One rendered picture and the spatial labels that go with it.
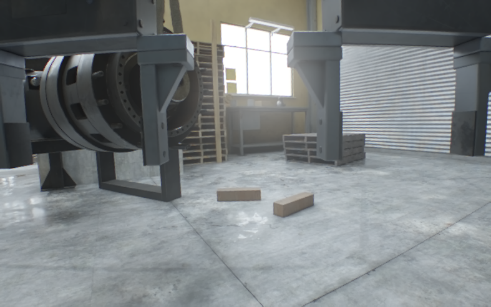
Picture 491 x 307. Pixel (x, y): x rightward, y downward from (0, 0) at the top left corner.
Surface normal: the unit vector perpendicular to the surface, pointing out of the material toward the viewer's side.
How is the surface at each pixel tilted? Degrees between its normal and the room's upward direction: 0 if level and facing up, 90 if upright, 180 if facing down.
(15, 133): 90
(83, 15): 90
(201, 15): 90
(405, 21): 90
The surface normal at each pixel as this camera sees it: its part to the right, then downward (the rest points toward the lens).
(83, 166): 0.48, 0.09
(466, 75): -1.00, 0.03
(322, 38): 0.01, 0.11
